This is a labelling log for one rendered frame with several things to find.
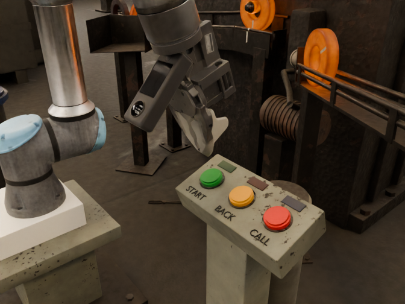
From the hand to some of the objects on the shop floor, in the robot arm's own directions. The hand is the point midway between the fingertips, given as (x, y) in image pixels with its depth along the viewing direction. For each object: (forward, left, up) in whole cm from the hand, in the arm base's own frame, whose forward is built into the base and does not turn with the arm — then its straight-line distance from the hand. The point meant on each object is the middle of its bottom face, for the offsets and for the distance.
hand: (202, 152), depth 62 cm
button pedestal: (+2, -6, -66) cm, 67 cm away
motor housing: (+59, +32, -67) cm, 95 cm away
